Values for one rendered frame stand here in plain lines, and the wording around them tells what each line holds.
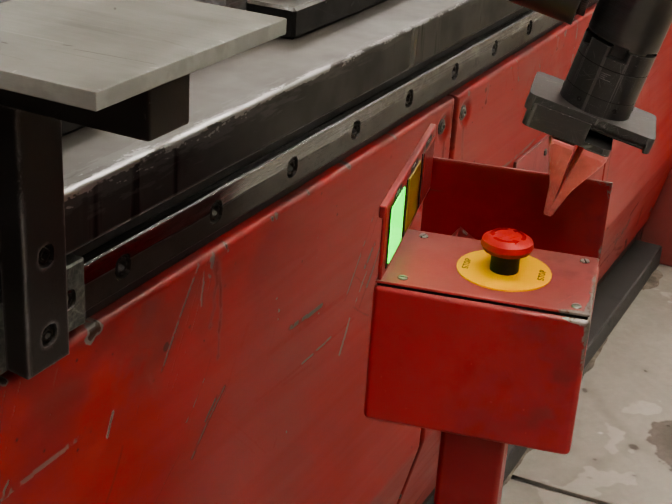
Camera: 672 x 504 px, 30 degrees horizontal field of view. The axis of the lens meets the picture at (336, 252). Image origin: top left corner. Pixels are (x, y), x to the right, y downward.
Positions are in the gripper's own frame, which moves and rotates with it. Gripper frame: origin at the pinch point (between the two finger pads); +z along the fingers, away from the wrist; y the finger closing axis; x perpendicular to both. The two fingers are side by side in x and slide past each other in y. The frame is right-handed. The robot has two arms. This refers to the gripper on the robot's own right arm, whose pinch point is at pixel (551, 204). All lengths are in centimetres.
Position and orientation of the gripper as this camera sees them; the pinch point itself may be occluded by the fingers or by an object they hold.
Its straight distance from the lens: 104.1
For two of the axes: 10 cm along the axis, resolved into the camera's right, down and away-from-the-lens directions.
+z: -2.9, 8.4, 4.5
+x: -2.4, 4.0, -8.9
